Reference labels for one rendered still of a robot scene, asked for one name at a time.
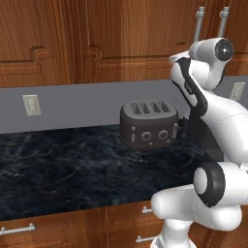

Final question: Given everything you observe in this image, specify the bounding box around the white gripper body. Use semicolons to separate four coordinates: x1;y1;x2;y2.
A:
168;49;192;67

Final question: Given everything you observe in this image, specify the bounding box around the dark grey four-slot toaster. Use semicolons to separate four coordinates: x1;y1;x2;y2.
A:
119;99;180;150

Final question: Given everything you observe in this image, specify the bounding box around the wooden drawer front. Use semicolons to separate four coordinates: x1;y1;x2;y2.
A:
106;200;163;228
0;210;89;248
106;222;167;248

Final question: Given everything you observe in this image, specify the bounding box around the silver cabinet door handle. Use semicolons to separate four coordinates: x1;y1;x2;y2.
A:
193;6;206;44
216;6;231;39

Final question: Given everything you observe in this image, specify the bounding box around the wooden wall cabinet door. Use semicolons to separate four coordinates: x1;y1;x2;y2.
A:
209;0;248;78
0;0;76;89
73;0;212;85

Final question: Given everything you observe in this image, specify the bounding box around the beige wall outlet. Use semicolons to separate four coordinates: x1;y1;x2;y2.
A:
21;94;43;117
229;81;246;102

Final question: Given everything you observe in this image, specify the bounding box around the silver drawer handle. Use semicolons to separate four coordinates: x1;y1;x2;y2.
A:
135;234;158;244
141;205;154;215
0;222;37;236

